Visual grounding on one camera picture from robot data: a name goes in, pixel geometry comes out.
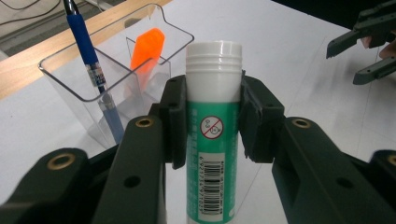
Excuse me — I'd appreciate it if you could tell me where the clear plastic pen holder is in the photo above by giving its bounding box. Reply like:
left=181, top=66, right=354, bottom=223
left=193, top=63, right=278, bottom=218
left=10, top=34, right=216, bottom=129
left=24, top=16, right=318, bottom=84
left=37, top=3, right=196, bottom=150

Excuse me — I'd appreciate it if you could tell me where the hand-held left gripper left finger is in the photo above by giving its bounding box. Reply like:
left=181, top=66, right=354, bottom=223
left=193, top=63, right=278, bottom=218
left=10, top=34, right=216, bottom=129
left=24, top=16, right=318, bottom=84
left=148, top=74, right=189, bottom=171

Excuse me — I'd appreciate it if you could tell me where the green and white glue stick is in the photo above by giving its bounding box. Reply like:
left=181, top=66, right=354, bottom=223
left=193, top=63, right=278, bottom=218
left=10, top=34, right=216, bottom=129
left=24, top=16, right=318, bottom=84
left=185, top=40, right=244, bottom=224

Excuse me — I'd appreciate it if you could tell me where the blue ballpoint pen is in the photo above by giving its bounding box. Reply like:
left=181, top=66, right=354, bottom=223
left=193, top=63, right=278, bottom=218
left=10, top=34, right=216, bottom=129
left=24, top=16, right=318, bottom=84
left=63, top=0, right=126, bottom=146

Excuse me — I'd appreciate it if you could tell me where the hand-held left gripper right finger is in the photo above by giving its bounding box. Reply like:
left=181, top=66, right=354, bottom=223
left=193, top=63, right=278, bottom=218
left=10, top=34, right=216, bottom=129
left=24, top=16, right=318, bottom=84
left=237, top=69, right=286, bottom=164

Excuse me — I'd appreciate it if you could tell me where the orange highlighter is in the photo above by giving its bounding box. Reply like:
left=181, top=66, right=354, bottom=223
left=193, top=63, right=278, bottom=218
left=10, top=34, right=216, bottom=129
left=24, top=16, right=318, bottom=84
left=129, top=27, right=166, bottom=91

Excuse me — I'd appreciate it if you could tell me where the black cable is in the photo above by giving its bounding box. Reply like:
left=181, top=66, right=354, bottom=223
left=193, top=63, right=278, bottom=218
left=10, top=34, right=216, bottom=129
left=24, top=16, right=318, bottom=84
left=0, top=0, right=42, bottom=11
left=0, top=0, right=69, bottom=27

